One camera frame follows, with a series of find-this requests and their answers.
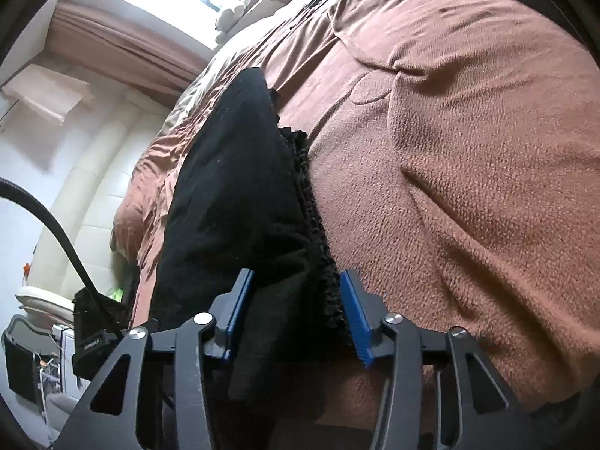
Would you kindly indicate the brown bed cover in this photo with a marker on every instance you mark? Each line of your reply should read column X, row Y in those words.
column 454, row 159

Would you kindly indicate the pink curtain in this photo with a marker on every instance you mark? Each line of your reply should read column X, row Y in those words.
column 123, row 50

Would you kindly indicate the black pants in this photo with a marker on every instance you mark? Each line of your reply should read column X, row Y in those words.
column 243, row 200

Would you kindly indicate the cream padded headboard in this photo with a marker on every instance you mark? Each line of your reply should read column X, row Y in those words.
column 88, row 201

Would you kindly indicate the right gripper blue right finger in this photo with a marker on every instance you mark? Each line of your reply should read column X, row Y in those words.
column 364, row 313

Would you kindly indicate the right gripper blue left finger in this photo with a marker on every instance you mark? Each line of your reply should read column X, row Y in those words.
column 228, row 310

